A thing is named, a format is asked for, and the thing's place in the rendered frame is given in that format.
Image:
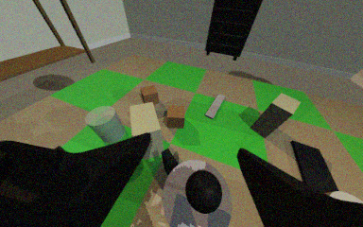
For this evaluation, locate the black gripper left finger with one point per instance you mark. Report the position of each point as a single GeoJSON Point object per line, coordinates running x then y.
{"type": "Point", "coordinates": [89, 182]}

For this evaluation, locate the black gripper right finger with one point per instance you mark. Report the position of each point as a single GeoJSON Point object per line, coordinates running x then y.
{"type": "Point", "coordinates": [283, 201]}

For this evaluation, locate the grey translucent cylinder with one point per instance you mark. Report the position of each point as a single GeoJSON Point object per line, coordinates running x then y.
{"type": "Point", "coordinates": [106, 124]}

